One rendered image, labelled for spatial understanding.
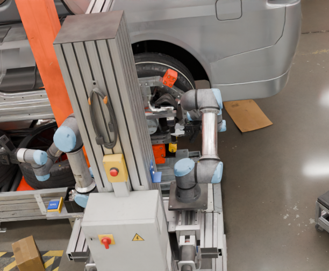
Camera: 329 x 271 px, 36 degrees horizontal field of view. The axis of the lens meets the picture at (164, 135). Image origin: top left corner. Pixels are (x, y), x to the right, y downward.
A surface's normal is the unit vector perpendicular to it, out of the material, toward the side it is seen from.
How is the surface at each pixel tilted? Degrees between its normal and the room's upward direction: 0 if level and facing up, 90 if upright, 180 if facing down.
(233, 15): 90
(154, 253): 90
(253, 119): 1
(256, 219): 0
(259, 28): 90
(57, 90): 90
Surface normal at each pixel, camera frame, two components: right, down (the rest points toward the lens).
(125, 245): -0.07, 0.62
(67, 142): -0.33, 0.51
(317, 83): -0.15, -0.78
